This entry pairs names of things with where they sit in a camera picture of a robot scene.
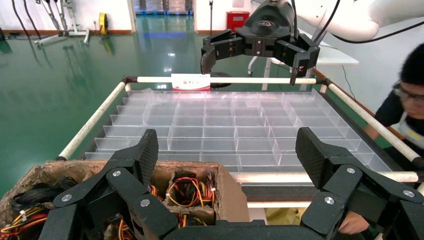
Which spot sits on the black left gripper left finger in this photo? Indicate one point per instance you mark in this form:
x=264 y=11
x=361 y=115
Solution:
x=147 y=155

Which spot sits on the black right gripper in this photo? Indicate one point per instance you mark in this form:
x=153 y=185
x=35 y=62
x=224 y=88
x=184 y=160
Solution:
x=268 y=26

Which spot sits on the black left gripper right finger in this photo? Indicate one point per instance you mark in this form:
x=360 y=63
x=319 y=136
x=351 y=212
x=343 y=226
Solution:
x=314 y=155

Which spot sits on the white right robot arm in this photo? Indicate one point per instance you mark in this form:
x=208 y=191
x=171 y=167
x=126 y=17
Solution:
x=348 y=16

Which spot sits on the person's bare hand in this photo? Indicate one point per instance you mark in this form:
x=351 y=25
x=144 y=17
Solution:
x=351 y=223

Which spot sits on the black round stool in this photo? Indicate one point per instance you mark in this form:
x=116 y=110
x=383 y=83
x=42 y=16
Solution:
x=220 y=74

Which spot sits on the thin black pole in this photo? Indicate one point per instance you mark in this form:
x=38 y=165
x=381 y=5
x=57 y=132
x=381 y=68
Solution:
x=211 y=16

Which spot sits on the clear plastic divider tray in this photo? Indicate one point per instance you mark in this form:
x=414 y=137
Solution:
x=218 y=132

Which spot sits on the red and white label card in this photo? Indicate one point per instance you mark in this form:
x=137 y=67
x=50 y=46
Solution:
x=190 y=82

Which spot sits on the brown divided cardboard box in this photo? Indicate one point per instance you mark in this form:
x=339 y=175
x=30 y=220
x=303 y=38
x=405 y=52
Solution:
x=232 y=198

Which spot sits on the person in black shirt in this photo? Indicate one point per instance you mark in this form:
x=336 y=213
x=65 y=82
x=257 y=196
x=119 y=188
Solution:
x=414 y=69

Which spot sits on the white metal floor stand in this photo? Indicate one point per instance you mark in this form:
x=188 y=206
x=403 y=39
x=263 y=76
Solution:
x=71 y=33

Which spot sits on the red wall cabinet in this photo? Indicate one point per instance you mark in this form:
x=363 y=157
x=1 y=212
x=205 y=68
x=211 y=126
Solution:
x=238 y=21

